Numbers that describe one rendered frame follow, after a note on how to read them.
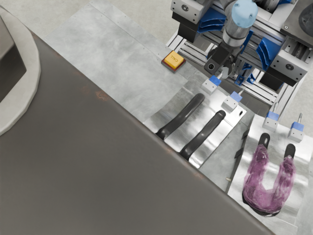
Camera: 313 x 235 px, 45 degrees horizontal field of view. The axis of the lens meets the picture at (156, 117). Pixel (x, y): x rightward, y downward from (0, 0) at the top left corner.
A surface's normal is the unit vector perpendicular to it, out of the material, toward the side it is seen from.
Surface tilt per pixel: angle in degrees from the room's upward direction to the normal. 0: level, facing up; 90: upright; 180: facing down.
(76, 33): 0
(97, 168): 0
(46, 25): 0
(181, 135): 28
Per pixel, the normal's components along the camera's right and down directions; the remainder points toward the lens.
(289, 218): 0.08, -0.40
